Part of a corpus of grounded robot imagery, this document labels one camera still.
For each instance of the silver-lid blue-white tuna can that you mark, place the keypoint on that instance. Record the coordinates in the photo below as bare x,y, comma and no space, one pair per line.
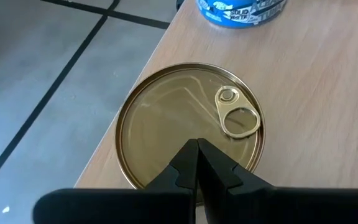
238,14

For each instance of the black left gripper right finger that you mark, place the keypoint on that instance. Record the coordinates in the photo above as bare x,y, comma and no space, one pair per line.
219,180

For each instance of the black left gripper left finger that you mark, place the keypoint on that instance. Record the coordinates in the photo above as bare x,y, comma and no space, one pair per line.
179,180

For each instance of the gold-lid green-label tuna can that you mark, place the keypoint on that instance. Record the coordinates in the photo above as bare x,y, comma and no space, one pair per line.
166,118

